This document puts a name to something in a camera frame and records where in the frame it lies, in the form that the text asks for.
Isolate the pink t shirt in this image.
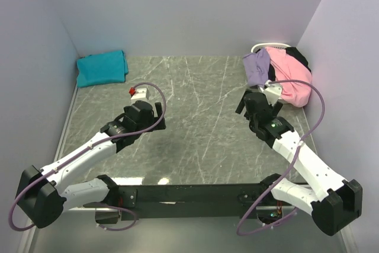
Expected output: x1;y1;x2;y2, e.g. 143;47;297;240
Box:
265;47;312;107

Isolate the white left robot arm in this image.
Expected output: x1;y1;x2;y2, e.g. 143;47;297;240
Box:
12;100;166;229

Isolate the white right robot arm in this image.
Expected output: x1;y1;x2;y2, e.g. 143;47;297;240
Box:
236;90;363;236

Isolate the lavender t shirt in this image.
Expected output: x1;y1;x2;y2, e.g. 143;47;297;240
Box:
243;49;271;87

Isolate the folded teal t shirt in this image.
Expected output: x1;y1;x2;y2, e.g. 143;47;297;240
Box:
76;50;129;88

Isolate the black t shirt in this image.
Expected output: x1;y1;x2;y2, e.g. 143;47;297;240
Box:
285;47;311;72

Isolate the white plastic laundry basket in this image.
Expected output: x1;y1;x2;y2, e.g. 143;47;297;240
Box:
251;43;291;53

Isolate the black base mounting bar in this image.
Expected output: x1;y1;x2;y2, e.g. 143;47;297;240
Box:
94;183;309;224

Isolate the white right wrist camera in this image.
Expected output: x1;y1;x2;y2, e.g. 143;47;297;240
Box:
263;81;282;105

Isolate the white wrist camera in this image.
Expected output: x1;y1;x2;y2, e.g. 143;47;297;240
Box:
263;81;282;105
129;87;150;104

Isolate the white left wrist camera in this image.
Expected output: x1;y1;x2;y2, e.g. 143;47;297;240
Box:
129;87;150;104

